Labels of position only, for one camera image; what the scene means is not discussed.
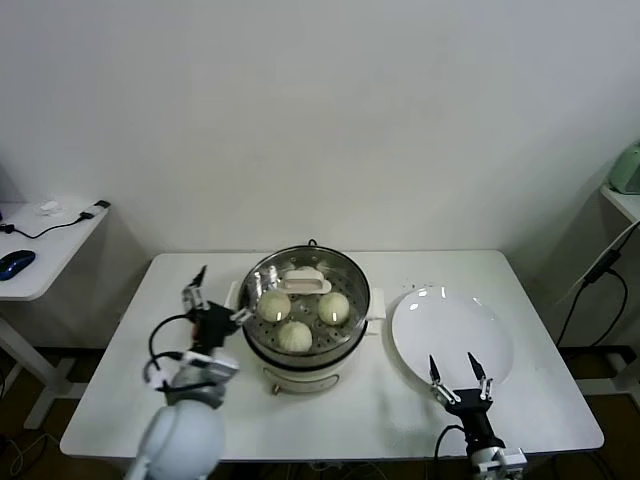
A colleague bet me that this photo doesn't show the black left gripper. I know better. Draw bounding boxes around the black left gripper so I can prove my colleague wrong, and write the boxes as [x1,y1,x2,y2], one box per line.
[180,265,251,351]

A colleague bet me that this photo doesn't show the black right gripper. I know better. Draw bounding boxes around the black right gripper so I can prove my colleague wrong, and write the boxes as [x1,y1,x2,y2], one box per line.
[428,352,504,446]

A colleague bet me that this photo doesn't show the white steamed baozi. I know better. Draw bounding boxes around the white steamed baozi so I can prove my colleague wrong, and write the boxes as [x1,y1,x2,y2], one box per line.
[277,321,314,355]
[257,291,293,324]
[317,292,351,325]

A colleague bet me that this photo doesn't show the glass lid with white handle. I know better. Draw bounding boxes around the glass lid with white handle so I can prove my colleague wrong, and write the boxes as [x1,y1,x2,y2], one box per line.
[239,245,372,357]

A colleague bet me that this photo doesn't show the perforated steel steamer basket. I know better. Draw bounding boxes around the perforated steel steamer basket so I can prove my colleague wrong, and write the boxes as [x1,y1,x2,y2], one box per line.
[238,244,374,357]

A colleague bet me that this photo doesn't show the white round plate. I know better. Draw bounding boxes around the white round plate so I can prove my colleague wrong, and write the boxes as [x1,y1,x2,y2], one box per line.
[391,285,515,399]

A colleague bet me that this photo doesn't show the white electric cooker pot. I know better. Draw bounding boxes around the white electric cooker pot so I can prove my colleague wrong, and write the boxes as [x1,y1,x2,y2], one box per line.
[223,280,388,396]

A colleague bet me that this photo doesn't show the white side desk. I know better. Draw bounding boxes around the white side desk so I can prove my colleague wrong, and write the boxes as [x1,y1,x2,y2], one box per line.
[0,201,112,431]

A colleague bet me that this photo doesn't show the black power adapter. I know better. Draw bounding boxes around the black power adapter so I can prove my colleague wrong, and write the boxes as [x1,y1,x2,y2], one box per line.
[583,249,624,286]

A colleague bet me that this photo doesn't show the blue computer mouse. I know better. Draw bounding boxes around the blue computer mouse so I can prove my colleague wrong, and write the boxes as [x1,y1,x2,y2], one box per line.
[0,249,38,281]

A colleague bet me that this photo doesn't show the thin white leaning strip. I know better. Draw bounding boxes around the thin white leaning strip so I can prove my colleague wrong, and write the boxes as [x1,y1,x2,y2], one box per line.
[552,219,640,306]

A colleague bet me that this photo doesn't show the white shelf table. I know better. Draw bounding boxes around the white shelf table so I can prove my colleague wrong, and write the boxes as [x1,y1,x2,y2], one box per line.
[574,183,640,396]

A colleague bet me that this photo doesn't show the mint green appliance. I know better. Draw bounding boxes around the mint green appliance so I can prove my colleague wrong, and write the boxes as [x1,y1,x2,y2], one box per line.
[608,141,640,196]

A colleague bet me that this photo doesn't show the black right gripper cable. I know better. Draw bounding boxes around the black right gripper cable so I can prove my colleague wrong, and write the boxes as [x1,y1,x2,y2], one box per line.
[433,424,469,461]

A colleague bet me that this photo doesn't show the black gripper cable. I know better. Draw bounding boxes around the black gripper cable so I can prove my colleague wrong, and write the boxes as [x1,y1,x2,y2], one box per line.
[433,424,469,461]
[143,314,199,391]

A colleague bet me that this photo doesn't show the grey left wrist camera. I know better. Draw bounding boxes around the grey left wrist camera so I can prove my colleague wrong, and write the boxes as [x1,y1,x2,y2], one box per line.
[177,349,241,386]

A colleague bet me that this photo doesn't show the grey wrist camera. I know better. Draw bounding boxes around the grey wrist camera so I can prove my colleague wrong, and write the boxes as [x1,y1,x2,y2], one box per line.
[177,349,241,386]
[477,446,529,476]

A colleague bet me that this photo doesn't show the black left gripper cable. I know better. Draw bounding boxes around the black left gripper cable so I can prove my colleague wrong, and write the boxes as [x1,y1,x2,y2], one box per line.
[143,314,199,391]

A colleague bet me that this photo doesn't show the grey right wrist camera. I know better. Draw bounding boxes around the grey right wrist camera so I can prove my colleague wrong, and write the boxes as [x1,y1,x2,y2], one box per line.
[477,446,529,476]

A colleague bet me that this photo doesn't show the black hanging power cable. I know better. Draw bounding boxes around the black hanging power cable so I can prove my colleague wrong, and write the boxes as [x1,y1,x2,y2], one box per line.
[556,269,630,349]

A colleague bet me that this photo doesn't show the black desk cable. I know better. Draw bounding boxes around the black desk cable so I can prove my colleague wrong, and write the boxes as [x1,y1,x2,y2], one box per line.
[0,212,96,240]

